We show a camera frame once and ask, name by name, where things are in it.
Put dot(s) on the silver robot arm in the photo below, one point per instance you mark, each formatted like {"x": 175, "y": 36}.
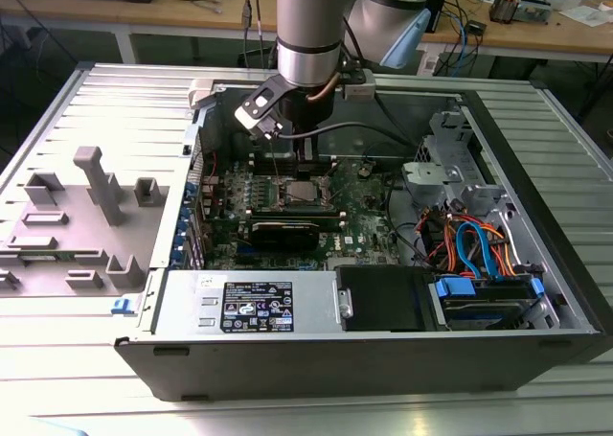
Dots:
{"x": 306, "y": 24}

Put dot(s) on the black power adapter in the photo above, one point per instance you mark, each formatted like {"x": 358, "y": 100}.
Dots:
{"x": 476, "y": 27}

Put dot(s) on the hard disk in blue carrier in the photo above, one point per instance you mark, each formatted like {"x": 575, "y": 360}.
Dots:
{"x": 455, "y": 287}

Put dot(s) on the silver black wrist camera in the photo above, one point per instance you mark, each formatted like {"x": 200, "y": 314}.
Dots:
{"x": 359, "y": 88}

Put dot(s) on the green motherboard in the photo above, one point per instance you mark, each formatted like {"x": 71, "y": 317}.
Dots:
{"x": 364, "y": 215}

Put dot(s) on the white paper sheets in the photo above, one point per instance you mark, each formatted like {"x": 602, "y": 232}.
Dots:
{"x": 586, "y": 16}

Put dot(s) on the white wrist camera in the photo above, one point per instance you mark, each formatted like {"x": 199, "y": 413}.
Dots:
{"x": 261, "y": 107}

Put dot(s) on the CPU socket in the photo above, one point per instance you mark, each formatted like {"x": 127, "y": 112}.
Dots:
{"x": 279, "y": 202}

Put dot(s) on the black plastic shroud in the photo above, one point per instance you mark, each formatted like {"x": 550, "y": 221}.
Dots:
{"x": 383, "y": 297}

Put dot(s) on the silver coin cell battery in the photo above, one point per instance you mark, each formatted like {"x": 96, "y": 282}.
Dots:
{"x": 365, "y": 170}

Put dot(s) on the grey electronic device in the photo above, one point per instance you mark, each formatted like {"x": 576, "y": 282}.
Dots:
{"x": 534, "y": 9}

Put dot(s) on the black graphics card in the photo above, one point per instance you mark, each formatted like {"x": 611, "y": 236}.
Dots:
{"x": 287, "y": 237}

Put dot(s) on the copper finned heat sink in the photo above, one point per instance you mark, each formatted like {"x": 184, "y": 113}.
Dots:
{"x": 503, "y": 9}

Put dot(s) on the thin metal locking lever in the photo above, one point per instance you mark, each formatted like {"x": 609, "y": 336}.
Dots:
{"x": 275, "y": 164}

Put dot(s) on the wooden desk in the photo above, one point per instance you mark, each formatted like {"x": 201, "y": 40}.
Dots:
{"x": 143, "y": 16}

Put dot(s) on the silver power supply unit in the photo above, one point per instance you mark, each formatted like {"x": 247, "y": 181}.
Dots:
{"x": 182, "y": 302}

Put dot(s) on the black tower box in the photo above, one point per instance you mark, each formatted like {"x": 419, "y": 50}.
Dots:
{"x": 437, "y": 5}

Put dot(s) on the black PC case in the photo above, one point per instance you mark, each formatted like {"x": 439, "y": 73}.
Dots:
{"x": 335, "y": 369}

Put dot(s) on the silver metal drive cage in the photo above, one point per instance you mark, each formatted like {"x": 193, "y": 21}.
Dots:
{"x": 426, "y": 175}

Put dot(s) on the grey parts rack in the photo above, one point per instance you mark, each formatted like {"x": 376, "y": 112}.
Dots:
{"x": 81, "y": 225}

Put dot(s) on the green RAM stick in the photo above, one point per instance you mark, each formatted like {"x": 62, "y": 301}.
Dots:
{"x": 40, "y": 257}

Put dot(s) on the blue case latch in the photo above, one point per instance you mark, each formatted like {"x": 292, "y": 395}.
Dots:
{"x": 120, "y": 306}

